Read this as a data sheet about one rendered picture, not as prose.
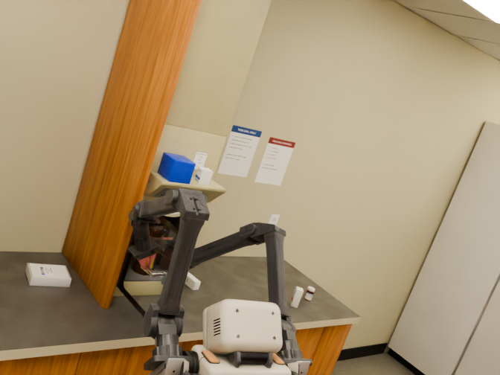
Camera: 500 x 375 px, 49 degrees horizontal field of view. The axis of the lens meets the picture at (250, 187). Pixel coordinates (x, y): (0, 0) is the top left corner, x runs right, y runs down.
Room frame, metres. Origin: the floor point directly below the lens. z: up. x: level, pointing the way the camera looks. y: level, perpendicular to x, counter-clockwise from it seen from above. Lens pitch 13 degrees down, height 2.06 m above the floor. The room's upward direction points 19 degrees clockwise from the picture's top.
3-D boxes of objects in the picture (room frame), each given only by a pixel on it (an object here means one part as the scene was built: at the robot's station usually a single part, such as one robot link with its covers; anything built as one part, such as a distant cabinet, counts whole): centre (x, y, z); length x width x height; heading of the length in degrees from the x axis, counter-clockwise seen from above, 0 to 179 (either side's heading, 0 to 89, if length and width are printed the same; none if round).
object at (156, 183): (2.16, 0.24, 1.46); 0.32 x 0.11 x 0.10; 133
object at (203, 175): (2.20, 0.20, 1.54); 0.05 x 0.05 x 0.06; 33
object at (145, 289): (1.98, 0.28, 1.19); 0.30 x 0.01 x 0.40; 45
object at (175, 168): (2.11, 0.30, 1.56); 0.10 x 0.10 x 0.09; 43
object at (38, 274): (2.06, 0.67, 0.96); 0.16 x 0.12 x 0.04; 125
